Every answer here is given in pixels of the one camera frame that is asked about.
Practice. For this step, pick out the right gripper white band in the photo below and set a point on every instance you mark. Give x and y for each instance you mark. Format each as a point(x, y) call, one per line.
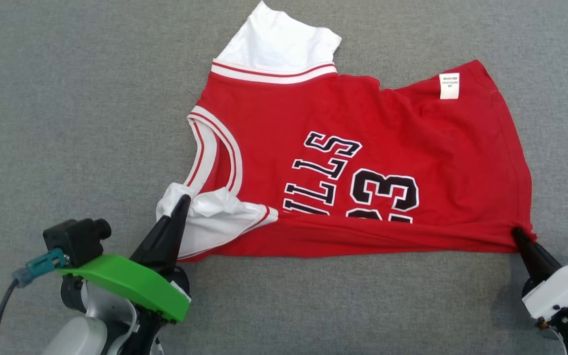
point(565, 286)

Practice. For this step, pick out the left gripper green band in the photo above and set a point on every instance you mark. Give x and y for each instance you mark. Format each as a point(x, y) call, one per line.
point(131, 283)

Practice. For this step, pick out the red basketball jersey white trim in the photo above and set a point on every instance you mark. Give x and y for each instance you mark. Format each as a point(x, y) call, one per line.
point(289, 113)

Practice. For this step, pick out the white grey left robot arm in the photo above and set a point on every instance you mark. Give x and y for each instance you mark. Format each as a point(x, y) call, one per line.
point(74, 340)

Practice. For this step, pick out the grey fabric sofa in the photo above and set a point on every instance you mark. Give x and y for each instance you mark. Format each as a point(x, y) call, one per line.
point(67, 98)

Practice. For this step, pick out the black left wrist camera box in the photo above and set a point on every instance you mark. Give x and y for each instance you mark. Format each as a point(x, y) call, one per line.
point(74, 241)

